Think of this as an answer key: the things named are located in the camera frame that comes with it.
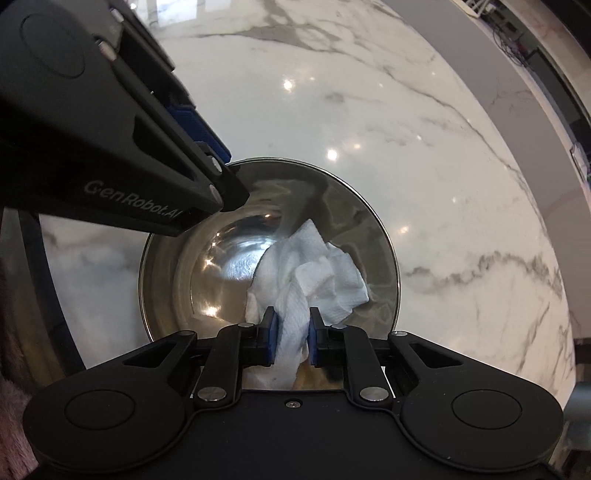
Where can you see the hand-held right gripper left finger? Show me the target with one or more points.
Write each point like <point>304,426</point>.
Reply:
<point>272,344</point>

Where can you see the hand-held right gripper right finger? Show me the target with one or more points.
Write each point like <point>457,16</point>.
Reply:
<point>314,344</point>

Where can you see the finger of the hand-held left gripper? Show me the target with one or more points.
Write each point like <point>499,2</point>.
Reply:
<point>210,201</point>
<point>198,129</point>

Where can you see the blue steel bowl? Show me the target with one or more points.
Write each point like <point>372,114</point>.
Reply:
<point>217,258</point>

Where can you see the white paper towel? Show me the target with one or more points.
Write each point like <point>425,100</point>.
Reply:
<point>323,277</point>

